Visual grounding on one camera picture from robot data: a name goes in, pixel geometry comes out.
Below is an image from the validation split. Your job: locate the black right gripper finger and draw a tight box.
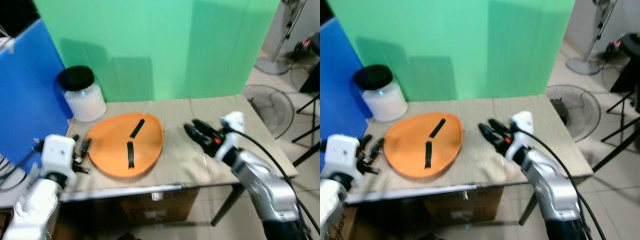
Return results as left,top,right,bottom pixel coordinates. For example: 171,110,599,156
478,123,506,151
192,118,221,134
183,123,211,149
488,118,514,134

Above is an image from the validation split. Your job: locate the orange oval plate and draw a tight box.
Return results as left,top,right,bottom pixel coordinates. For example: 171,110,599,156
87,113,164,179
383,112,463,180

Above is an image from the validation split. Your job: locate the beige tablecloth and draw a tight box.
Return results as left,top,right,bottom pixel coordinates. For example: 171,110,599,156
64,95,299,194
367,95,595,194

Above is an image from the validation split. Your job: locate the white jar with black lid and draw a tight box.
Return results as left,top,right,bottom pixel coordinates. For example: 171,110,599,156
353,64,409,123
57,65,107,123

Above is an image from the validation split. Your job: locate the table with metal edge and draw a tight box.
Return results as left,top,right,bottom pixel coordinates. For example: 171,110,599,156
345,95,595,227
0,95,299,227

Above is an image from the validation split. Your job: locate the blue partition panel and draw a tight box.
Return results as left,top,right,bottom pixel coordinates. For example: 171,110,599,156
0,19,71,173
320,17,372,146

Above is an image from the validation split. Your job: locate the cardboard box with white label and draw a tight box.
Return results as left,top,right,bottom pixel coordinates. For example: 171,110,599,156
119,188,201,226
424,186,505,224

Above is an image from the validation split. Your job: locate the black folding stand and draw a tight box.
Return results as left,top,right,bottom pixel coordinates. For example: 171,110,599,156
592,62,640,174
292,61,321,167

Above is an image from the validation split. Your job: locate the green backdrop screen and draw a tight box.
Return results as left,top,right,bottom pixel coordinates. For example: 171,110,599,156
32,0,281,103
326,0,576,103

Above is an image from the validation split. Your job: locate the black device with red lights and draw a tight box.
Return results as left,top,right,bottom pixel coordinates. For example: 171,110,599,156
292,32,321,57
604,32,640,68

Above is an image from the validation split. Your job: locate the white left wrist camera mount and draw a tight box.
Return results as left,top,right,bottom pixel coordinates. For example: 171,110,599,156
40,134,78,176
325,134,362,176

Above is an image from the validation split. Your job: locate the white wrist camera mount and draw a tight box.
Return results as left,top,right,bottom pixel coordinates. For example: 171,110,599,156
215,111,246,159
506,111,535,162
40,134,78,176
325,134,362,176

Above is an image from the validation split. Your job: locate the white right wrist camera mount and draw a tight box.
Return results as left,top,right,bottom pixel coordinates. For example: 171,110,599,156
215,111,246,159
506,111,535,162

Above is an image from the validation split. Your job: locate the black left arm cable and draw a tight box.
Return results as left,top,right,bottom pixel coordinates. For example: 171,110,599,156
0,142,43,191

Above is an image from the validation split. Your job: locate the round wire-guard floor fan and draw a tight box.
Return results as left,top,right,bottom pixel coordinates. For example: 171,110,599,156
545,84,602,143
243,84,295,140

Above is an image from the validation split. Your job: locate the white pedestal fan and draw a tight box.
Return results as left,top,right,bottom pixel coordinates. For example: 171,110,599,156
254,0,309,76
565,0,619,76

